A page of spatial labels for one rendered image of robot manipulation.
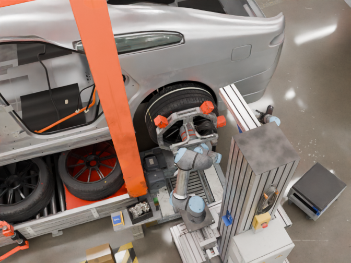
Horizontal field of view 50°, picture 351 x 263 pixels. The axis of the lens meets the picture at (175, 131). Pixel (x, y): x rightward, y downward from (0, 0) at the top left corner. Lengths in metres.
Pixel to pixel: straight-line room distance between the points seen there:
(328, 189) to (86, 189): 2.25
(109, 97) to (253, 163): 0.94
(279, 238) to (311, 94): 2.70
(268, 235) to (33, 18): 2.13
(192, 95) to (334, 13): 3.46
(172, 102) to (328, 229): 2.01
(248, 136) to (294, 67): 3.34
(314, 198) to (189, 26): 1.98
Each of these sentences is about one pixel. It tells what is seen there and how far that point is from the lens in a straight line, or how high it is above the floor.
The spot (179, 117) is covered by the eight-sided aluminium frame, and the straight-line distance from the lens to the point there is 3.15.
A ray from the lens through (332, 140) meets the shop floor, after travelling 4.64.
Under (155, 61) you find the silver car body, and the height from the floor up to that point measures 1.59.
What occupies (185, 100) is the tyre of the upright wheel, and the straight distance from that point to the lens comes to 3.18.
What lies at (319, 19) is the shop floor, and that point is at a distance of 6.06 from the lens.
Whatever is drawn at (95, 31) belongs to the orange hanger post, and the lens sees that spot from 1.95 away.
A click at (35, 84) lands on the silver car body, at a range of 4.01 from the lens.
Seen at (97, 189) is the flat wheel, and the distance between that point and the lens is 3.60.
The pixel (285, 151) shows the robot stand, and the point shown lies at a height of 2.03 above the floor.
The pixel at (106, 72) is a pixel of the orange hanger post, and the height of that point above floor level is 2.12.
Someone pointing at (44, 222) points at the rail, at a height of 0.38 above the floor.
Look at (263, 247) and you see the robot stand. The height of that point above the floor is 1.23.
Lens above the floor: 3.64
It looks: 55 degrees down
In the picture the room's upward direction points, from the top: 3 degrees counter-clockwise
